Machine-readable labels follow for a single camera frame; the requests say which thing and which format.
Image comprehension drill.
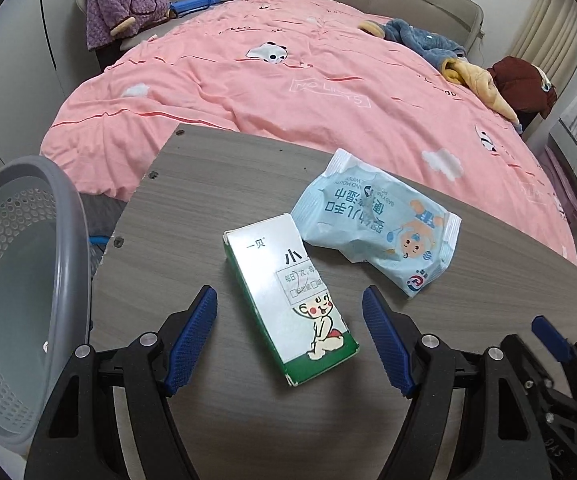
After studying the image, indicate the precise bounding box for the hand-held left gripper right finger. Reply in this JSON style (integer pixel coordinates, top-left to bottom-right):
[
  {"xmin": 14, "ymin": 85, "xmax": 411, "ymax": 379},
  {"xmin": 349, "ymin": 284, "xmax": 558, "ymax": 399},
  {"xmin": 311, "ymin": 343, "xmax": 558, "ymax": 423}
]
[{"xmin": 362, "ymin": 285, "xmax": 551, "ymax": 480}]

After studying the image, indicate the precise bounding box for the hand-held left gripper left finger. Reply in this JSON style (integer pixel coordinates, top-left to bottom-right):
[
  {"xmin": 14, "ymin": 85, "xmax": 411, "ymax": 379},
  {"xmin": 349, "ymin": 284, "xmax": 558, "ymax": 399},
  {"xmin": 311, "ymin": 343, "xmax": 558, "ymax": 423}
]
[{"xmin": 23, "ymin": 285, "xmax": 218, "ymax": 480}]

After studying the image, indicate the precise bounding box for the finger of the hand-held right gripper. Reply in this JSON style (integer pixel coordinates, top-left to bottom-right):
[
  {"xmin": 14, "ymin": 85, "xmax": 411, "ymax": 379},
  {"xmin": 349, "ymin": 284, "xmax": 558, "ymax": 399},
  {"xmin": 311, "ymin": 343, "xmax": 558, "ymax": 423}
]
[
  {"xmin": 499, "ymin": 334, "xmax": 569, "ymax": 411},
  {"xmin": 531, "ymin": 315, "xmax": 577, "ymax": 391}
]

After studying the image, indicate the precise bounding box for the green and white carton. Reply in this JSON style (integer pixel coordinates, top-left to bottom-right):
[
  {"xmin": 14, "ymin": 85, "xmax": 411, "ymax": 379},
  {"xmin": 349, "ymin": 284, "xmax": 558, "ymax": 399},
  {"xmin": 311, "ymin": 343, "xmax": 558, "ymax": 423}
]
[{"xmin": 223, "ymin": 213, "xmax": 360, "ymax": 387}]

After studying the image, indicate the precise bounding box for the grey perforated plastic basket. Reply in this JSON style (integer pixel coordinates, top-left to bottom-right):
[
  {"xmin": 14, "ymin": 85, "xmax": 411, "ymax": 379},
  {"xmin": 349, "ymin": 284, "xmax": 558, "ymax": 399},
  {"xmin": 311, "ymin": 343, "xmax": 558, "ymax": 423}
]
[{"xmin": 0, "ymin": 156, "xmax": 93, "ymax": 453}]

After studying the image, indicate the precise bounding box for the light blue wet wipes packet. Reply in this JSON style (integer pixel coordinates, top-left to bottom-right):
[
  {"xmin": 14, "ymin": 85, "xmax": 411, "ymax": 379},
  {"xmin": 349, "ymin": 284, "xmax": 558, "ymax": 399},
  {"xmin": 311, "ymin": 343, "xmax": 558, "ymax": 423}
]
[{"xmin": 291, "ymin": 148, "xmax": 462, "ymax": 299}]

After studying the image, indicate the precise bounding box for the white side table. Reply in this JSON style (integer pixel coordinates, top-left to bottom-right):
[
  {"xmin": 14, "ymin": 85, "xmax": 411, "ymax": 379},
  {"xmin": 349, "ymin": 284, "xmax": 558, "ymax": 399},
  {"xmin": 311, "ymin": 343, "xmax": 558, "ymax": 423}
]
[{"xmin": 523, "ymin": 110, "xmax": 564, "ymax": 158}]

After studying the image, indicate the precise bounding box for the pink printed blanket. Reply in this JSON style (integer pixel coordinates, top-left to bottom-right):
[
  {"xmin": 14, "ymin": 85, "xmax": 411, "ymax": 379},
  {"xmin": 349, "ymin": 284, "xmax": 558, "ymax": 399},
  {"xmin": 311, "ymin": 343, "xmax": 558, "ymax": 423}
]
[{"xmin": 40, "ymin": 0, "xmax": 577, "ymax": 266}]

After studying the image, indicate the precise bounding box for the dark red garment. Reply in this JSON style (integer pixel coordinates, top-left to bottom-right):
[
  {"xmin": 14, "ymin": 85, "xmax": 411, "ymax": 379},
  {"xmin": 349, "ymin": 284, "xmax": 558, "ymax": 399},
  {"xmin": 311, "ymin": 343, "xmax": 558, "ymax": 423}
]
[{"xmin": 485, "ymin": 56, "xmax": 558, "ymax": 120}]

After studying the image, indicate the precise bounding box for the yellow fleece garment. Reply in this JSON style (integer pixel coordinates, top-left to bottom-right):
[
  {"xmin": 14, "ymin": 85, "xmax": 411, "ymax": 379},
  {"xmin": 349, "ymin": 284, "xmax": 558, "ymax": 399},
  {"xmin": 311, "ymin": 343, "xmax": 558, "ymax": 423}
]
[{"xmin": 441, "ymin": 57, "xmax": 521, "ymax": 128}]

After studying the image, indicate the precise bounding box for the blue fleece garment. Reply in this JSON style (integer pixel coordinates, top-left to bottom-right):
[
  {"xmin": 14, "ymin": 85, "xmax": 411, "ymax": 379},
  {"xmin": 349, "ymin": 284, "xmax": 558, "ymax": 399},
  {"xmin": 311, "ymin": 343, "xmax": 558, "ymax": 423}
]
[{"xmin": 358, "ymin": 18, "xmax": 466, "ymax": 71}]

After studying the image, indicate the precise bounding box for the beige curtain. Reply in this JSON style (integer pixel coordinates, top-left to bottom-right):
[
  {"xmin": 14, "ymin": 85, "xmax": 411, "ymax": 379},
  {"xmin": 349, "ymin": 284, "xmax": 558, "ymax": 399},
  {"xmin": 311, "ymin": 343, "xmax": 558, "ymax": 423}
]
[{"xmin": 511, "ymin": 0, "xmax": 577, "ymax": 71}]

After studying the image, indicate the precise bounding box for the white wardrobe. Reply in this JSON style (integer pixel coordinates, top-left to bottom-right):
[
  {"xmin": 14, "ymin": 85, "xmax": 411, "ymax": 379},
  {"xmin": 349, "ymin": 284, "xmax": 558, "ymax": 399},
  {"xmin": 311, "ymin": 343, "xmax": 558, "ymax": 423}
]
[{"xmin": 0, "ymin": 0, "xmax": 94, "ymax": 171}]

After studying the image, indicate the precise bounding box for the purple fleece robe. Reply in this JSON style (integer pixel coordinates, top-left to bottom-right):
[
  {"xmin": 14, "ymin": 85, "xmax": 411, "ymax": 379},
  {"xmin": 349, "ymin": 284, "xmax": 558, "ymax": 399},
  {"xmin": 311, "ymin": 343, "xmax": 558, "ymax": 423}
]
[{"xmin": 84, "ymin": 0, "xmax": 172, "ymax": 51}]

